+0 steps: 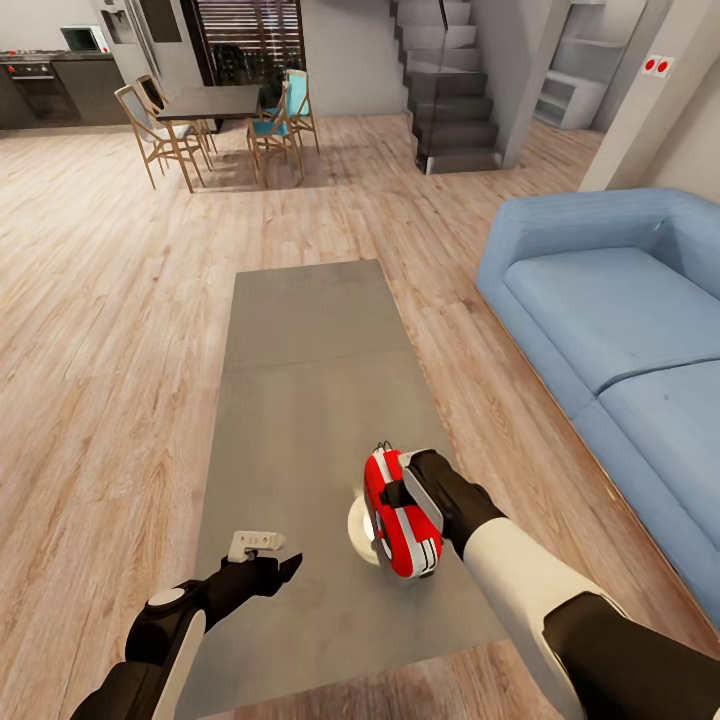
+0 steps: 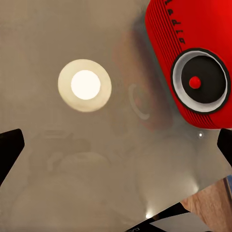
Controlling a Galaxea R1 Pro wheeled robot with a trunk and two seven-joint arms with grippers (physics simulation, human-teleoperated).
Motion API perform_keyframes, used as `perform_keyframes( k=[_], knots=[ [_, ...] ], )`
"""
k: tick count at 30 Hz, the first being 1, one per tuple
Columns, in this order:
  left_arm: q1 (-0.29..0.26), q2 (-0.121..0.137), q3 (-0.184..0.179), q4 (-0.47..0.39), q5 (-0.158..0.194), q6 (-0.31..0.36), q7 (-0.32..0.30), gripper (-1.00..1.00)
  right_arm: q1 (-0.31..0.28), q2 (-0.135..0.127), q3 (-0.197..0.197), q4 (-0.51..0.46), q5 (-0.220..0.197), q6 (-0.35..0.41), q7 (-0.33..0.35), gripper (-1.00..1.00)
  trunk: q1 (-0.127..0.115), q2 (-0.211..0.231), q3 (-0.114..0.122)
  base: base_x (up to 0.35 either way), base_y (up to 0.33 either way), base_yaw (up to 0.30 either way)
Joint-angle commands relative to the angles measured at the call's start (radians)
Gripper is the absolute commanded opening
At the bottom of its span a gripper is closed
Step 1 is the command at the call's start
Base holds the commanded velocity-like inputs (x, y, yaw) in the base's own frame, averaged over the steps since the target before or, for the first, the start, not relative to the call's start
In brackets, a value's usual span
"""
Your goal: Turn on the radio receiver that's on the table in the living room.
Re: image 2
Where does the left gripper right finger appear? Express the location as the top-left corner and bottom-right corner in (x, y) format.
(217, 128), (232, 166)

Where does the radio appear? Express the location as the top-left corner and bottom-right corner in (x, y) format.
(145, 0), (232, 130)

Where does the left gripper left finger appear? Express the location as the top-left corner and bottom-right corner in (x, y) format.
(0, 129), (25, 185)

